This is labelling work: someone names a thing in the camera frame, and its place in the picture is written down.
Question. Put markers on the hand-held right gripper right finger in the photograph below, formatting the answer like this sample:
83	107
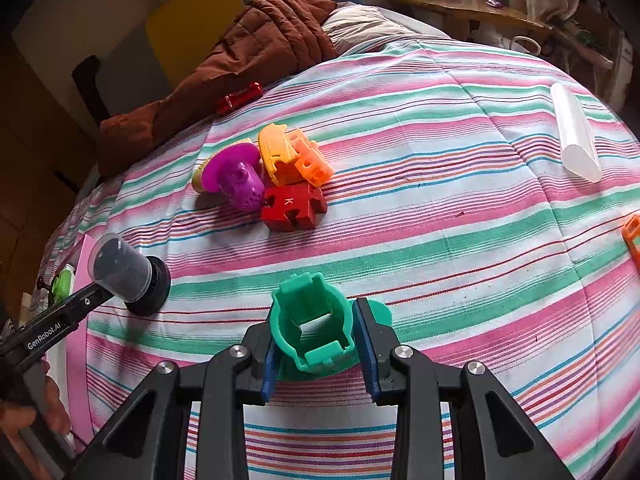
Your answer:
367	360

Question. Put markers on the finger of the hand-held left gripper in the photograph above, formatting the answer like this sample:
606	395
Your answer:
92	296

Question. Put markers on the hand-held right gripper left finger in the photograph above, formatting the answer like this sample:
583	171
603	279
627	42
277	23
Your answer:
270	360

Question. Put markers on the pink storage bin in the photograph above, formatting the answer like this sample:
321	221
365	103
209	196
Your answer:
82	255

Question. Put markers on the green plastic toy piece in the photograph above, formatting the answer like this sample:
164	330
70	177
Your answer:
305	335

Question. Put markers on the red puzzle piece block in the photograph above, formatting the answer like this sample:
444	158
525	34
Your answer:
292	207

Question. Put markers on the purple mushroom-shaped strainer toy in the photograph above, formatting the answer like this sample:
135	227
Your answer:
235	175

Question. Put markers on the orange cube block toy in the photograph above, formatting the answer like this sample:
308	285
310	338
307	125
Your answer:
312	165

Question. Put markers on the yellow plastic toy shell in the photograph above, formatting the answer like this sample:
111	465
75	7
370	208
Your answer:
275	155

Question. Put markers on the person's left hand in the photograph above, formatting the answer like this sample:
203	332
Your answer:
55	405

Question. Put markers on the lime green plastic toy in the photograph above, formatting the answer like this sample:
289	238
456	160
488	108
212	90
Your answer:
62	285

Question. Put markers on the striped bed sheet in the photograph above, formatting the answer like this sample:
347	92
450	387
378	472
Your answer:
450	210

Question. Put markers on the black chair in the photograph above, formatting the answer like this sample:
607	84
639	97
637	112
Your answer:
90	85

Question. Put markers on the red metallic cylinder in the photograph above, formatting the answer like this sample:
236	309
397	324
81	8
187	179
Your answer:
240	97

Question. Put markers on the yellow headboard panel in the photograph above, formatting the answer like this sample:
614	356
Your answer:
195	25

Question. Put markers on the small orange plastic toy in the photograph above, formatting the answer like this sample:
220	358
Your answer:
632	240

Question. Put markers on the brown quilted blanket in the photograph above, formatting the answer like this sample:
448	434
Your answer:
250	45

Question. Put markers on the white translucent tube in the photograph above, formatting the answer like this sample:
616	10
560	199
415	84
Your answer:
575	130

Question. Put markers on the pale pillow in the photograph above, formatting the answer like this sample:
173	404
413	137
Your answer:
370	22

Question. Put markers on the wooden shelf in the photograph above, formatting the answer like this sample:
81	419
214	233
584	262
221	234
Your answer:
450	7

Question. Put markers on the small purple item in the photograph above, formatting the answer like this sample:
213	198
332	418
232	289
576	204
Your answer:
496	3

